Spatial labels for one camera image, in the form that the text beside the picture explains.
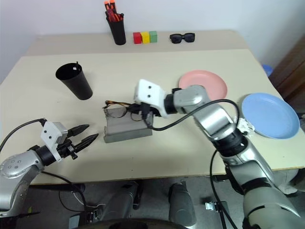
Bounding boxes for blue plate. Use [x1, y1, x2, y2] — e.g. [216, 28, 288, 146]
[241, 93, 300, 140]

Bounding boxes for dark rounded robot torso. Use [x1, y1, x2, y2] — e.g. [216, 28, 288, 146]
[78, 217, 193, 229]

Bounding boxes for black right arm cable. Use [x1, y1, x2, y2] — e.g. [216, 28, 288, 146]
[142, 99, 240, 229]

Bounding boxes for crumpled white paper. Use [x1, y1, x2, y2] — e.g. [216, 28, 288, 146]
[238, 117, 255, 136]

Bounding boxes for grey robot leg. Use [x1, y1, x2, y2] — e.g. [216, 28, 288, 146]
[97, 180, 144, 225]
[168, 181, 197, 226]

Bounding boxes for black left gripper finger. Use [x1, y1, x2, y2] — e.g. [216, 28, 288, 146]
[72, 133, 99, 153]
[66, 124, 90, 138]

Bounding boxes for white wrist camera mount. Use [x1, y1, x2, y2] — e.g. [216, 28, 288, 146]
[132, 79, 176, 118]
[40, 121, 69, 163]

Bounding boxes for black cup holding markers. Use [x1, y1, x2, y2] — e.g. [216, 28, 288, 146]
[105, 13, 127, 46]

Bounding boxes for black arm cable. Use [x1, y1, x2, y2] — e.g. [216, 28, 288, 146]
[142, 99, 240, 229]
[0, 118, 88, 212]

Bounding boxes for red wooden block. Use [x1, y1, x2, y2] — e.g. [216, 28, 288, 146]
[132, 32, 143, 45]

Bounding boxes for grey glasses case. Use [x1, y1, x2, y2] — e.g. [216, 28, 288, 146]
[102, 107, 153, 144]

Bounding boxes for empty black cup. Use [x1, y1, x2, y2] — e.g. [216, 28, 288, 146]
[55, 61, 93, 101]

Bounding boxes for blue bottle cap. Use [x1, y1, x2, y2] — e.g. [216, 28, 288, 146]
[262, 63, 274, 77]

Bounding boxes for yellow wooden block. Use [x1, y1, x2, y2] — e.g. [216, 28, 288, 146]
[140, 31, 151, 44]

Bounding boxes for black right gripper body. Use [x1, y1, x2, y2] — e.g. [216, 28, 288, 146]
[133, 102, 158, 127]

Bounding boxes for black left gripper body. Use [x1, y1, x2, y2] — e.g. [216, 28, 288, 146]
[56, 139, 79, 161]

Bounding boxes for tortoiseshell eyeglasses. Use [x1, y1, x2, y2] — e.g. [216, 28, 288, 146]
[102, 100, 145, 122]

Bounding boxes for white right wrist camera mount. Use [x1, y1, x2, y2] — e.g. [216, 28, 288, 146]
[132, 79, 176, 118]

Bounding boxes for pink plate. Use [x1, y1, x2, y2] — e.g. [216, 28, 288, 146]
[178, 70, 228, 100]

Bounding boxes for brown wooden cabinet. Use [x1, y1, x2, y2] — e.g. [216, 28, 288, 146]
[271, 35, 305, 115]

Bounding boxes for black sunglasses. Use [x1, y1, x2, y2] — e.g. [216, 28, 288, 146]
[169, 32, 196, 44]

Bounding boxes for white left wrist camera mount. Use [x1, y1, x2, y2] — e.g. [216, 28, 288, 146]
[40, 121, 69, 163]

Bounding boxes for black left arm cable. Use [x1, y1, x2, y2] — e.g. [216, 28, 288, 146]
[0, 118, 88, 212]

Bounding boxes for metal floor bracket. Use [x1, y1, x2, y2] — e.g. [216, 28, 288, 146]
[204, 201, 230, 212]

